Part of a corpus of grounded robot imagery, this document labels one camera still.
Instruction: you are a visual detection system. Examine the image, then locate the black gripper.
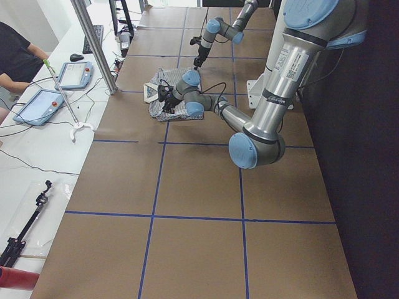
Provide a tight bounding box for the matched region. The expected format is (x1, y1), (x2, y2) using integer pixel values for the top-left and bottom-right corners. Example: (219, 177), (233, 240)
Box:
(193, 45), (209, 69)
(162, 93), (181, 113)

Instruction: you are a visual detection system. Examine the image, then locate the blue white striped polo shirt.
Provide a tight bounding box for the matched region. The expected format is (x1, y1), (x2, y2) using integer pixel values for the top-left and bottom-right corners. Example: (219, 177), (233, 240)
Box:
(143, 67), (204, 121)

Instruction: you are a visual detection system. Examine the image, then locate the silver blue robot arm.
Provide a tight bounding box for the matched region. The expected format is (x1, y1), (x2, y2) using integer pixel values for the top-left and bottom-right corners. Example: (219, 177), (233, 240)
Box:
(158, 1), (369, 169)
(190, 0), (259, 70)

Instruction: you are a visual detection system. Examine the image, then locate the grey box on desk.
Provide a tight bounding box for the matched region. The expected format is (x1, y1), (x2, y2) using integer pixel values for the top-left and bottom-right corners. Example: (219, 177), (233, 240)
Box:
(119, 32), (131, 57)

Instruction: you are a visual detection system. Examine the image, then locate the white reacher grabber stick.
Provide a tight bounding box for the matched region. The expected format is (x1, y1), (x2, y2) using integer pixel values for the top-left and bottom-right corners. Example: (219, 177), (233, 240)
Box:
(43, 59), (94, 143)

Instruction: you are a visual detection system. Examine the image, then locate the far blue teach pendant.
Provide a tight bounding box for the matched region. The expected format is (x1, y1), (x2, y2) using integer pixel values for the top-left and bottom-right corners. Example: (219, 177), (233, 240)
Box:
(57, 61), (94, 90)

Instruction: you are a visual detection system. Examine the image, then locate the blue teach pendant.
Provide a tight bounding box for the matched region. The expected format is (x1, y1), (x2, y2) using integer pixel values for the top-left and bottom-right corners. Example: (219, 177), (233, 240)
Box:
(13, 89), (64, 126)
(57, 61), (94, 90)

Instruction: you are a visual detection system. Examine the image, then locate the black keyboard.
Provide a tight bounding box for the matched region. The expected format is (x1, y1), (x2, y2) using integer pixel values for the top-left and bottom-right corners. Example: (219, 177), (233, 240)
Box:
(82, 24), (104, 55)

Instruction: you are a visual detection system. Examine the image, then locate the black computer mouse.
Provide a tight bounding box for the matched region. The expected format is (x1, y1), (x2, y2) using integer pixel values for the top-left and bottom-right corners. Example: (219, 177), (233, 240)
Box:
(69, 54), (84, 62)

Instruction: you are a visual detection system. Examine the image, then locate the near blue teach pendant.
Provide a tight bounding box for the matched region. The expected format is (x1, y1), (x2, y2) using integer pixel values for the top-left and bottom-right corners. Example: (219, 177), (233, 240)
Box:
(13, 89), (64, 126)

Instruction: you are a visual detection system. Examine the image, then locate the seated person in black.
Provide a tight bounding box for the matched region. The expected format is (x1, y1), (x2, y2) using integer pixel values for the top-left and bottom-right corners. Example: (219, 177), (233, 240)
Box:
(0, 21), (50, 124)

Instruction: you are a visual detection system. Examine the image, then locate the black folded tripod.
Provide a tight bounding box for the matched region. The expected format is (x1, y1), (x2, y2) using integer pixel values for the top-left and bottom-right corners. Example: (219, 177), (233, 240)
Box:
(1, 180), (52, 268)

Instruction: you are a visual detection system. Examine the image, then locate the red cylinder object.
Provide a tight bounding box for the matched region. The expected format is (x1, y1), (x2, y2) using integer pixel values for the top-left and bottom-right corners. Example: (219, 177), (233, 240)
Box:
(0, 266), (39, 290)

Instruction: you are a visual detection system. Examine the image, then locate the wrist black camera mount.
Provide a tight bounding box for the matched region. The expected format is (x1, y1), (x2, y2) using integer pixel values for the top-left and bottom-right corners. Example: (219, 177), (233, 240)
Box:
(157, 85), (173, 102)
(190, 36), (202, 45)

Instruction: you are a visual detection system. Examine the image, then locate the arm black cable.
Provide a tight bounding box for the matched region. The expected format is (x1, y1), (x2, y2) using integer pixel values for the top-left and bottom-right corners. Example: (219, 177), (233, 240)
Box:
(199, 6), (209, 38)
(200, 82), (228, 103)

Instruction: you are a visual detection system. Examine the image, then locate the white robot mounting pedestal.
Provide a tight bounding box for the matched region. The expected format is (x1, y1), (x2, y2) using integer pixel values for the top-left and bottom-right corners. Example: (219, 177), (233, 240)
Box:
(246, 0), (296, 110)

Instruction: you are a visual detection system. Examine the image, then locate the aluminium frame post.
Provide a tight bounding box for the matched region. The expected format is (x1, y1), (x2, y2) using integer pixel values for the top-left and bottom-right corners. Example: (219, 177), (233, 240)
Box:
(71, 0), (117, 95)

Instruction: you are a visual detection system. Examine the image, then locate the black desk cable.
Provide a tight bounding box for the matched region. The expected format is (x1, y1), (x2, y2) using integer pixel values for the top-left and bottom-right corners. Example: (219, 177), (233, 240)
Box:
(0, 148), (80, 177)

